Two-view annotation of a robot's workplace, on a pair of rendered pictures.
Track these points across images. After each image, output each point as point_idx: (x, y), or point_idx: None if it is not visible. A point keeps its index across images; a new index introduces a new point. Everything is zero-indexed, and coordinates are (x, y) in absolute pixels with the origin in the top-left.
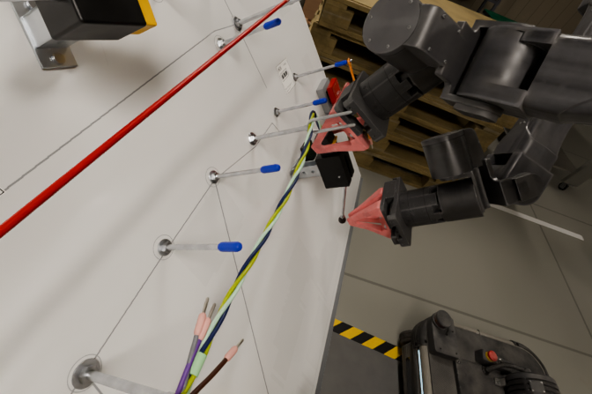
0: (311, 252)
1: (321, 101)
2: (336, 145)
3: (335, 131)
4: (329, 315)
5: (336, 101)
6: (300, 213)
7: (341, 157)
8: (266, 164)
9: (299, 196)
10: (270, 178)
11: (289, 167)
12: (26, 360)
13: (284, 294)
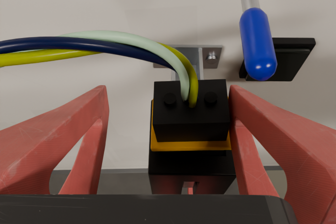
0: (123, 131)
1: (245, 55)
2: (66, 179)
3: (231, 140)
4: (110, 167)
5: (277, 128)
6: (135, 97)
7: (159, 178)
8: None
9: (153, 82)
10: (62, 15)
11: (163, 37)
12: None
13: (15, 119)
